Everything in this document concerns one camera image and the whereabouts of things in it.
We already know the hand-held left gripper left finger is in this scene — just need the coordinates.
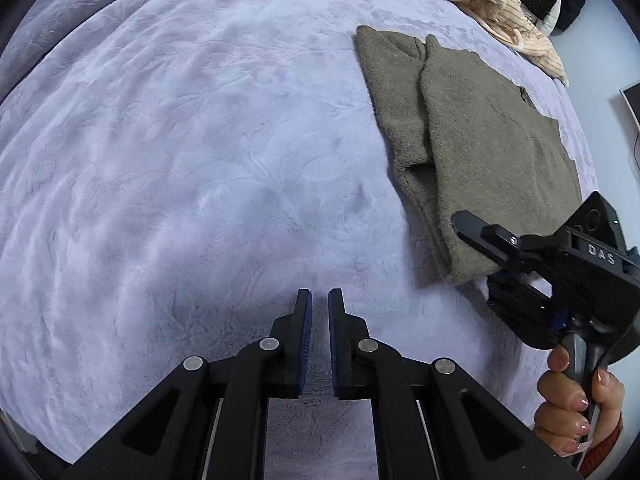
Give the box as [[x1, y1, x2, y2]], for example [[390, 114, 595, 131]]
[[60, 288, 314, 480]]

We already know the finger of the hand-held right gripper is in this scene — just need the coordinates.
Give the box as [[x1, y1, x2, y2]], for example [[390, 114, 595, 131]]
[[451, 211, 568, 273], [486, 271, 568, 352]]

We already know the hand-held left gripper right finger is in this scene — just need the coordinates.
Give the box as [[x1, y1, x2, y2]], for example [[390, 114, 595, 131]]
[[327, 288, 583, 480]]

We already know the olive brown knit sweater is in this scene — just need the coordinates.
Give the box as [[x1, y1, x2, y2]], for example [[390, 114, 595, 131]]
[[354, 25, 584, 287]]

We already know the person's right hand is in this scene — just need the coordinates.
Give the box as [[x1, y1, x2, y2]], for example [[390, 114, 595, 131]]
[[532, 346, 626, 456]]

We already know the computer monitor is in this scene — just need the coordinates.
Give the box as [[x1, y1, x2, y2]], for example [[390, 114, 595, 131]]
[[619, 80, 640, 134]]

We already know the cream striped garment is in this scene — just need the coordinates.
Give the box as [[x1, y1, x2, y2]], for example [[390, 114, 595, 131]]
[[425, 0, 571, 87]]

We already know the lavender plush blanket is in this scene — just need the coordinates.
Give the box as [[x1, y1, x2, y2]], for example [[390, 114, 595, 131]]
[[0, 0, 601, 480]]

